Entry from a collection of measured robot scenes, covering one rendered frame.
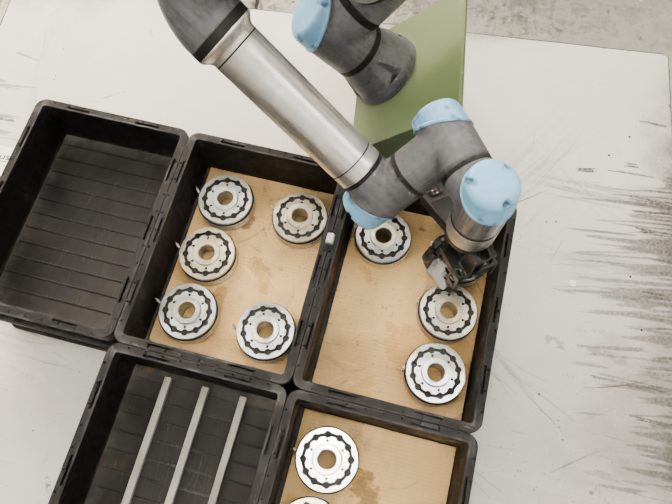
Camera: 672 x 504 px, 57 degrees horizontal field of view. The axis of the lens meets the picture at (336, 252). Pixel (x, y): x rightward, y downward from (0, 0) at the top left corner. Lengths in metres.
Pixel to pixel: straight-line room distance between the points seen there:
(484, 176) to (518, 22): 1.82
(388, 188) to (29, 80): 1.02
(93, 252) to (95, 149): 0.22
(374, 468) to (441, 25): 0.82
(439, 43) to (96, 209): 0.73
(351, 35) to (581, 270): 0.66
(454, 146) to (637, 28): 1.94
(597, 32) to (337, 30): 1.63
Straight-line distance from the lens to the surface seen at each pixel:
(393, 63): 1.24
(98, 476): 1.15
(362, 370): 1.09
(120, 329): 1.06
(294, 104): 0.85
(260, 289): 1.13
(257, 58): 0.84
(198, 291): 1.12
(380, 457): 1.07
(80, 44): 1.67
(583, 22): 2.67
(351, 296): 1.12
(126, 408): 1.14
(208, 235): 1.15
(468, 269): 0.96
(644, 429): 1.33
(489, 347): 1.02
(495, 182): 0.81
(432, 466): 1.08
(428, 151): 0.86
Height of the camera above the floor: 1.90
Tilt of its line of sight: 70 degrees down
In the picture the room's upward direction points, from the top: 2 degrees counter-clockwise
